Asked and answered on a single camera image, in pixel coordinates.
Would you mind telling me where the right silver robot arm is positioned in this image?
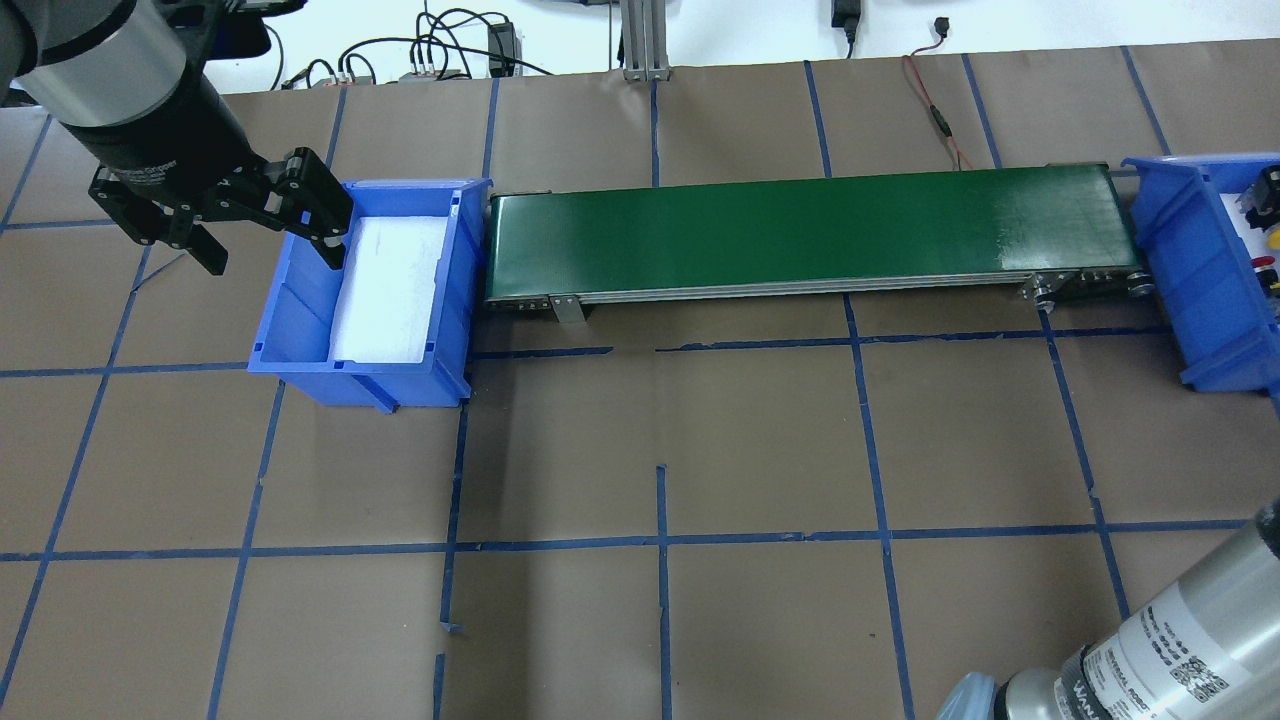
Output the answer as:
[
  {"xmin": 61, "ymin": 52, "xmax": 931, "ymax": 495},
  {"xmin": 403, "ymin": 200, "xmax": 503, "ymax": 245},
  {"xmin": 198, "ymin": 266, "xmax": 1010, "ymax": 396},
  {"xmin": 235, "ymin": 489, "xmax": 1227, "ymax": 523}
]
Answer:
[{"xmin": 940, "ymin": 503, "xmax": 1279, "ymax": 719}]

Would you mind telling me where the far blue storage bin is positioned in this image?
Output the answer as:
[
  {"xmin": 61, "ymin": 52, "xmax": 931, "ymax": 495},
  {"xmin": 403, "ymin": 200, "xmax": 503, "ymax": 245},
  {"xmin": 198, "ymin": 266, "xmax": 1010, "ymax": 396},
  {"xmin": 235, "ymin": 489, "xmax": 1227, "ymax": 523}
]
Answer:
[{"xmin": 1123, "ymin": 151, "xmax": 1279, "ymax": 395}]

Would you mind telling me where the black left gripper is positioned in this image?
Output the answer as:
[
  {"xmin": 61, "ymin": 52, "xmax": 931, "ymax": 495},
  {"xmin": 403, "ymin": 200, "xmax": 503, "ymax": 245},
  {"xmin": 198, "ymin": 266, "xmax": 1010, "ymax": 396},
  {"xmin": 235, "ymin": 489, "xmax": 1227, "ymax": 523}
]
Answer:
[{"xmin": 90, "ymin": 149, "xmax": 355, "ymax": 275}]

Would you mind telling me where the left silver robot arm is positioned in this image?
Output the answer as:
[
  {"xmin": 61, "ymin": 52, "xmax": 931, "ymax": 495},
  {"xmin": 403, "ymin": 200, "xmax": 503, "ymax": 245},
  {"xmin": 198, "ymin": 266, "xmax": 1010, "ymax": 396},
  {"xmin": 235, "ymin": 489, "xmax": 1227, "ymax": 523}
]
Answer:
[{"xmin": 3, "ymin": 1, "xmax": 353, "ymax": 275}]

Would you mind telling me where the aluminium frame post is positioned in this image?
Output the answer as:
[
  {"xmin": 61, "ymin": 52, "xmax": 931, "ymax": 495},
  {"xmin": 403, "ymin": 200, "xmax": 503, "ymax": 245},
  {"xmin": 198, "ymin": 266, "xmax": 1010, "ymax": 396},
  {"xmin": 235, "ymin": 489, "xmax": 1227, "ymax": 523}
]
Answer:
[{"xmin": 620, "ymin": 0, "xmax": 671, "ymax": 83}]

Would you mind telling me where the blue bin with white foam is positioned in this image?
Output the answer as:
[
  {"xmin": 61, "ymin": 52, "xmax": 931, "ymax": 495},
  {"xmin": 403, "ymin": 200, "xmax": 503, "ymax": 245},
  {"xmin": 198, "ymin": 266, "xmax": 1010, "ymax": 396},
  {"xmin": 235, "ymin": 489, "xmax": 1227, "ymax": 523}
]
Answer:
[{"xmin": 247, "ymin": 178, "xmax": 492, "ymax": 414}]

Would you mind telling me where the red push button switch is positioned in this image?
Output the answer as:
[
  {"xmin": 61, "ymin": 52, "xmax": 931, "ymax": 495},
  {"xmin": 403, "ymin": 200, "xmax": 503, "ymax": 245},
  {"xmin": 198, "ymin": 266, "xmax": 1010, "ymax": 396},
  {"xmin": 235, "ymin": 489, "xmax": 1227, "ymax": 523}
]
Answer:
[{"xmin": 1251, "ymin": 255, "xmax": 1279, "ymax": 297}]

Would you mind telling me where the green conveyor belt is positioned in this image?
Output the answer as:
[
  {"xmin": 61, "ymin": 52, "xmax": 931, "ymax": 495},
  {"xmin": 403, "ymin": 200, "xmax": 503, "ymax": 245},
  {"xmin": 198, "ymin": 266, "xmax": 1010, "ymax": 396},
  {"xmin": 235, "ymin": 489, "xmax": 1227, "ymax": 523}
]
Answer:
[{"xmin": 484, "ymin": 164, "xmax": 1155, "ymax": 322}]

